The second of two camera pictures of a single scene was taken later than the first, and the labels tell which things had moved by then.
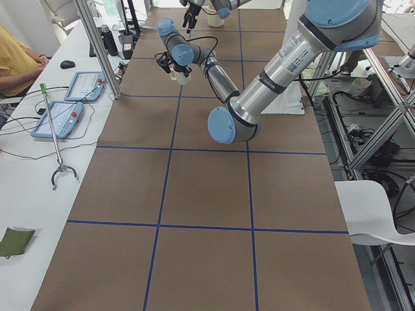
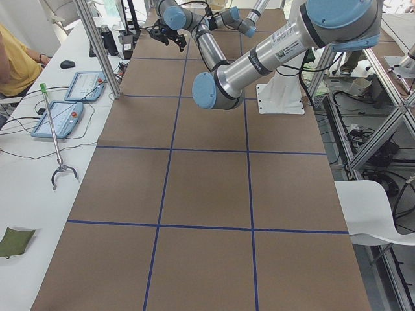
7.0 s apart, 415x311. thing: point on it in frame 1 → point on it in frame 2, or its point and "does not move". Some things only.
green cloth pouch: [14, 242] does not move
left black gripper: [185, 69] → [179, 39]
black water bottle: [109, 43] does not move
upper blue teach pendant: [86, 86] does not move
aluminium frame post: [99, 44] does not move
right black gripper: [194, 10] → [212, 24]
